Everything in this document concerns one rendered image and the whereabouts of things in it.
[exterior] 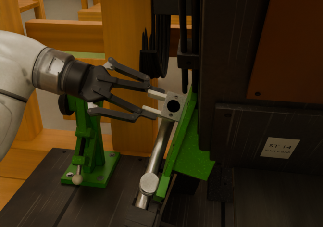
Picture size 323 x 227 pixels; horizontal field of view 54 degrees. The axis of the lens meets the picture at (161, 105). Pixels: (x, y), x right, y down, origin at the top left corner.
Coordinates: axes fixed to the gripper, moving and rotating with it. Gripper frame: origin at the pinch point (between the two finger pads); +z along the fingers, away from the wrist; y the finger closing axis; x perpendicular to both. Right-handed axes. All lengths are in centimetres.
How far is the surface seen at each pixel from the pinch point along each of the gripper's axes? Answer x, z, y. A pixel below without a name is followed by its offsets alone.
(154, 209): 9.4, 5.3, -20.2
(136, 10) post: 10.5, -14.5, 26.0
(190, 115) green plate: -12.6, 5.4, -3.7
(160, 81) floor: 296, -20, 116
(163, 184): -2.7, 5.0, -15.3
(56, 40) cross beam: 30, -39, 19
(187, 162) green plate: -4.3, 7.9, -10.1
